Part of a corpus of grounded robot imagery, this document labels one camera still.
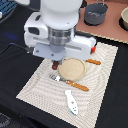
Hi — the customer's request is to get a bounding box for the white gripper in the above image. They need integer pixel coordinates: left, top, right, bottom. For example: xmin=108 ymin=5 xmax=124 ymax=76
xmin=24 ymin=12 xmax=96 ymax=61

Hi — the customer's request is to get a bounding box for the red toy tomato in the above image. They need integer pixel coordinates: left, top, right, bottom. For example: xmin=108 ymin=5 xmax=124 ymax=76
xmin=91 ymin=46 xmax=96 ymax=54

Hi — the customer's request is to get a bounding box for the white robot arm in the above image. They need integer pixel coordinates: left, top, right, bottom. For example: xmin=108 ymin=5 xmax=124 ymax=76
xmin=15 ymin=0 xmax=96 ymax=61

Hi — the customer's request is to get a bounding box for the round beige plate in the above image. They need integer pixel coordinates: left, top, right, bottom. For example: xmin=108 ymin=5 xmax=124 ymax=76
xmin=58 ymin=58 xmax=86 ymax=81

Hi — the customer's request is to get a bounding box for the large grey pot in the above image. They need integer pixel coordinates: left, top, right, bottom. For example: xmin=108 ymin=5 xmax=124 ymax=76
xmin=84 ymin=2 xmax=108 ymax=25

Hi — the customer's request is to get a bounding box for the beige woven placemat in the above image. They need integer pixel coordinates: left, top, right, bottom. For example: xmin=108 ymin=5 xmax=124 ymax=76
xmin=17 ymin=42 xmax=118 ymax=128

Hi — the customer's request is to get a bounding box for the beige bowl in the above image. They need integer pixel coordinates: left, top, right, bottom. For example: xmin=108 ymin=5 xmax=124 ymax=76
xmin=121 ymin=7 xmax=128 ymax=30

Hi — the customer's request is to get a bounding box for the black cable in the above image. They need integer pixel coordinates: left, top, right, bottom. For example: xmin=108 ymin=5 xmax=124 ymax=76
xmin=0 ymin=41 xmax=35 ymax=54

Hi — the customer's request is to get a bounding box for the fork with wooden handle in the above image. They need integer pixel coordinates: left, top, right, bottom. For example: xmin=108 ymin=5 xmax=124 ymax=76
xmin=49 ymin=74 xmax=89 ymax=91

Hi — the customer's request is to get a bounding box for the knife with wooden handle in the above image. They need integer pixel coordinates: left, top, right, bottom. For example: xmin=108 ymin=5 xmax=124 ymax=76
xmin=86 ymin=59 xmax=101 ymax=65

